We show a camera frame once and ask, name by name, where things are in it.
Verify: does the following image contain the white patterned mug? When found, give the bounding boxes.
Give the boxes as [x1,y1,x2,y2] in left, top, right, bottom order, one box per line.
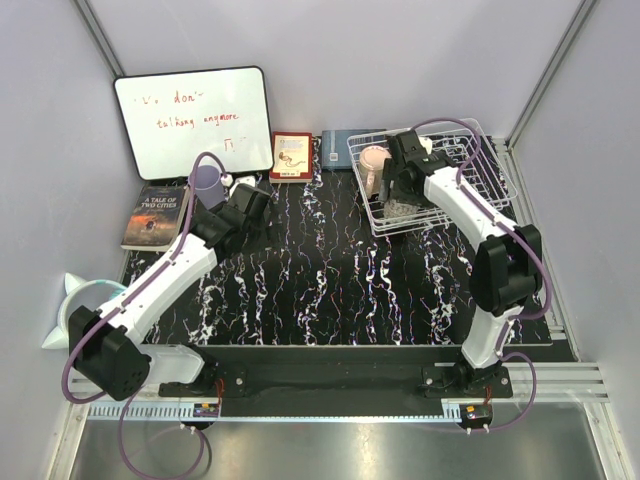
[383,198,421,221]

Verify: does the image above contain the lavender cup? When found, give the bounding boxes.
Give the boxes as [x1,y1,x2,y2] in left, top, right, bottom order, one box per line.
[194,165,225,210]

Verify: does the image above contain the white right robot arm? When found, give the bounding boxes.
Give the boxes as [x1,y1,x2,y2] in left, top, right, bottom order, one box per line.
[380,130,543,397]

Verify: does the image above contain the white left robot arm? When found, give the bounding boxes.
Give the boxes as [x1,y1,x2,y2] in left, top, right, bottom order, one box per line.
[61,184,272,403]

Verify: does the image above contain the pink cup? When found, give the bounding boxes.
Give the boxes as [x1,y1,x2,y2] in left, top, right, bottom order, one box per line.
[358,145,391,198]

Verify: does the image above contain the dark blue book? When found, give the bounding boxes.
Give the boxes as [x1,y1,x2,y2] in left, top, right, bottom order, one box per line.
[320,129,368,171]

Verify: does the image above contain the A Tale of Two Cities book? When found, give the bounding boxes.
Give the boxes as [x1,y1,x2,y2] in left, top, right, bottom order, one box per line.
[121,185,190,252]

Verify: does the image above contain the red and cream book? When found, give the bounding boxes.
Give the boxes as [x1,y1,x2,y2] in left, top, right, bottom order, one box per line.
[269,132,313,184]

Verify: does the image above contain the white dry-erase board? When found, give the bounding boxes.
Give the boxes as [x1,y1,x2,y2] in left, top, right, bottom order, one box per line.
[114,66,274,180]

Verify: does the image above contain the white cat-ear headphones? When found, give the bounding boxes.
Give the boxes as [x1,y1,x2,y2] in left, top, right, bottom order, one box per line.
[41,272,126,350]

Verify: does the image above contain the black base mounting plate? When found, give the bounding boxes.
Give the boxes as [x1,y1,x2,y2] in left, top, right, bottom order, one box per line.
[158,344,514,419]

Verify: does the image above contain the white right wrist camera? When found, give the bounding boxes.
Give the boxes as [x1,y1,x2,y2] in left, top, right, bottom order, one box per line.
[418,136,433,154]

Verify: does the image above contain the white wire dish rack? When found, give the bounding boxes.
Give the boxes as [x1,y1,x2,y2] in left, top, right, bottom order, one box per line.
[347,117,515,247]

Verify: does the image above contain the white slotted cable duct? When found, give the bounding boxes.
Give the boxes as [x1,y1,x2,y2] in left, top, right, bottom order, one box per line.
[88,402,220,422]

